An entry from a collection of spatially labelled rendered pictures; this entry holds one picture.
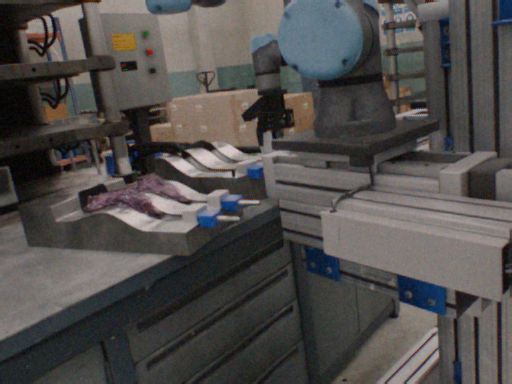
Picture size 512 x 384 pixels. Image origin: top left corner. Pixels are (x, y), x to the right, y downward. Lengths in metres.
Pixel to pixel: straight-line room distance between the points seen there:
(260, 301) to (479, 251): 0.89
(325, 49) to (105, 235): 0.71
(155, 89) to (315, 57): 1.54
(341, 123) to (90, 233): 0.67
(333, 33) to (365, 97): 0.18
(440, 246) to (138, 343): 0.74
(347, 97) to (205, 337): 0.74
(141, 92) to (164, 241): 1.16
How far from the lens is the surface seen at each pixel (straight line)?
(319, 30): 0.63
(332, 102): 0.78
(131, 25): 2.10
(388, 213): 0.64
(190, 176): 1.37
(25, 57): 2.47
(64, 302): 0.94
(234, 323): 1.30
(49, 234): 1.26
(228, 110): 5.21
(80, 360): 1.05
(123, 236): 1.09
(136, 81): 2.07
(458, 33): 0.86
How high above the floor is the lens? 1.17
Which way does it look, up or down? 13 degrees down
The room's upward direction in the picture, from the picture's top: 7 degrees counter-clockwise
